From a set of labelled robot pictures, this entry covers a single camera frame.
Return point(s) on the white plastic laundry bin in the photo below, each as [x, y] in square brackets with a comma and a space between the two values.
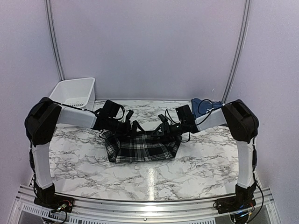
[78, 93]

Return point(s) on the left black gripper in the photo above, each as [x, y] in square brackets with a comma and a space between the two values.
[126, 131]

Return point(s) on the blue t-shirt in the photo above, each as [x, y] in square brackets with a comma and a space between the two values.
[202, 107]

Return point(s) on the aluminium front rail frame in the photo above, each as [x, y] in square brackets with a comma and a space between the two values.
[101, 211]

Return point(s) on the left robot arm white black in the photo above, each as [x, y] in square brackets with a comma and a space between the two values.
[41, 123]

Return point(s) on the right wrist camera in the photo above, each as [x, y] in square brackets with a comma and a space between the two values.
[163, 119]

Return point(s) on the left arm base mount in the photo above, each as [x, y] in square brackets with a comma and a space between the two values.
[58, 203]

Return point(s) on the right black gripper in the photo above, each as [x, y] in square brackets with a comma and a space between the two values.
[166, 130]

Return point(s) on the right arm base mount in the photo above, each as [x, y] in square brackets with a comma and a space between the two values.
[233, 204]

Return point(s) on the right aluminium corner post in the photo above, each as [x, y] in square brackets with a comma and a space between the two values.
[238, 51]

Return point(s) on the plaid black white garment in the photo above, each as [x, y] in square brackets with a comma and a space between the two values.
[140, 148]

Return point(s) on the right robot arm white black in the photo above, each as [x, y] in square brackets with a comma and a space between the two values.
[243, 125]

